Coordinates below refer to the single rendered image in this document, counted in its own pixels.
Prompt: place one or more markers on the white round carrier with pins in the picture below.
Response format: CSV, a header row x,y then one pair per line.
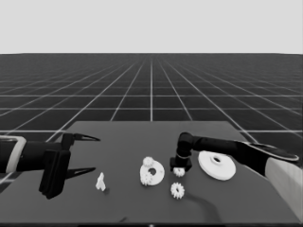
x,y
159,176

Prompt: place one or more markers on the medium white toothed gear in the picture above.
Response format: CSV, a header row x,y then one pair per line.
x,y
174,190

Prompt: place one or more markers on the small white T-shaped piece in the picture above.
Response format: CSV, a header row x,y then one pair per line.
x,y
101,184

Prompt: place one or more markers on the large thick white disc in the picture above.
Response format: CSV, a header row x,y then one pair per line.
x,y
221,171

